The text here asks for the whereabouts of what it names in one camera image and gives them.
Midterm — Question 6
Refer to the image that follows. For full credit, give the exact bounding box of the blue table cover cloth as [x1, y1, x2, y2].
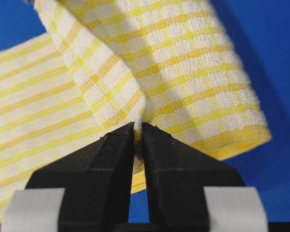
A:
[0, 0, 290, 223]

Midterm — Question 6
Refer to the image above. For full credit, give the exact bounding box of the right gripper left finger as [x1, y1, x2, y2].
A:
[0, 122, 134, 232]

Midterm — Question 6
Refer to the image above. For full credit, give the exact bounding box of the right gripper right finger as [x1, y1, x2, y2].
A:
[142, 123, 268, 232]

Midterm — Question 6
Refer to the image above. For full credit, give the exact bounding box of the yellow white checkered towel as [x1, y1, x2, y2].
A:
[0, 0, 271, 221]

